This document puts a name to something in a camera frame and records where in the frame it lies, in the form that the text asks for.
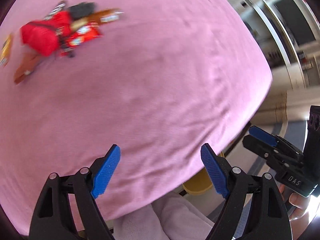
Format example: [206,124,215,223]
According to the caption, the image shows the pink pyjama leg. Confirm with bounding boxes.
[113,192,214,239]

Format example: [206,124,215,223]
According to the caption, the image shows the pink bed sheet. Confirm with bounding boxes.
[1,0,272,235]

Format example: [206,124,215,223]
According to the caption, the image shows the orange cardboard box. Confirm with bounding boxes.
[1,33,14,68]

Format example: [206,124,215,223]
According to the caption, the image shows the yellow trash bin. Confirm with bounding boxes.
[182,168,213,196]

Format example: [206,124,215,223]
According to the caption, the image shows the red cloth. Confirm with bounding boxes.
[20,11,72,56]

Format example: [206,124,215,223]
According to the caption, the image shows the red snack wrapper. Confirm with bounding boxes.
[60,22,102,57]

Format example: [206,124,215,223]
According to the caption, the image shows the white wardrobe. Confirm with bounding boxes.
[234,0,319,94]

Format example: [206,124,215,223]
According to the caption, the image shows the right hand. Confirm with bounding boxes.
[289,192,310,239]

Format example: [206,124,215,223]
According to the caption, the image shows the black sock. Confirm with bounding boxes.
[68,2,95,21]

